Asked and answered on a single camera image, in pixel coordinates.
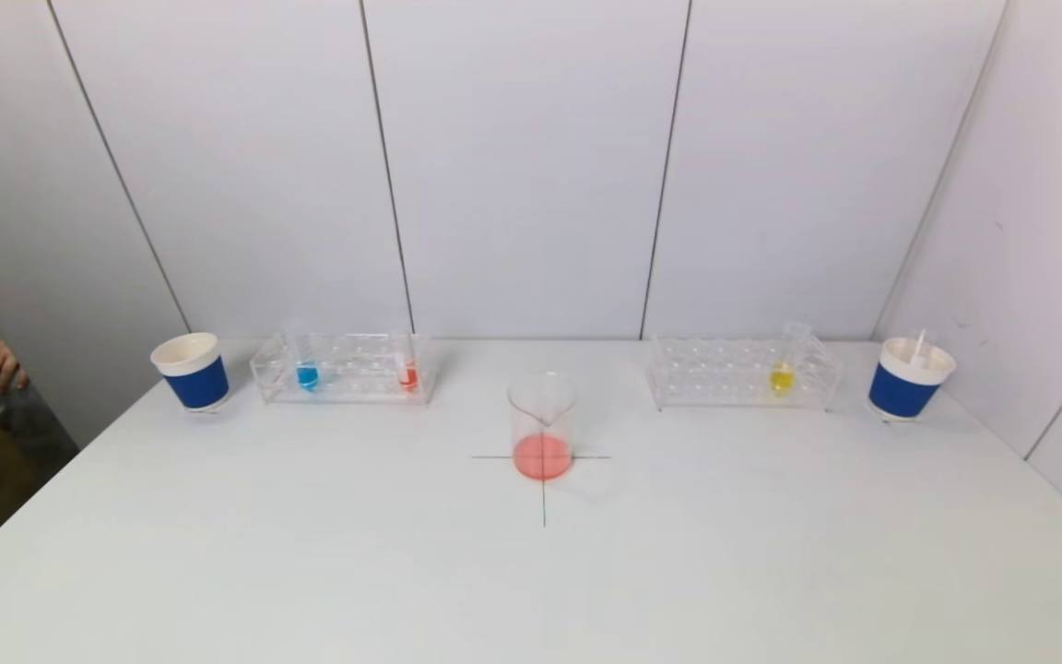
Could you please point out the blue pigment test tube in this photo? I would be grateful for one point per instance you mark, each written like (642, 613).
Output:
(307, 376)

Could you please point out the bare hand of person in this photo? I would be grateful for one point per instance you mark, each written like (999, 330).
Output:
(4, 365)

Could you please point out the red pigment test tube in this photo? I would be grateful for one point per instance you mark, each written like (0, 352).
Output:
(918, 346)
(408, 376)

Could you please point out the blue white paper cup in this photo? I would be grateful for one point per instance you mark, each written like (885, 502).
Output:
(194, 383)
(904, 392)

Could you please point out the clear glass beaker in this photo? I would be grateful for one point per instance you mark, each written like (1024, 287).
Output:
(542, 452)

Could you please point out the clear acrylic test tube rack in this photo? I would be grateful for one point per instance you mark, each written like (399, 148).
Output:
(734, 373)
(356, 373)

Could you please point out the yellow pigment test tube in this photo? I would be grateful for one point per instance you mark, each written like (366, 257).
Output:
(781, 378)

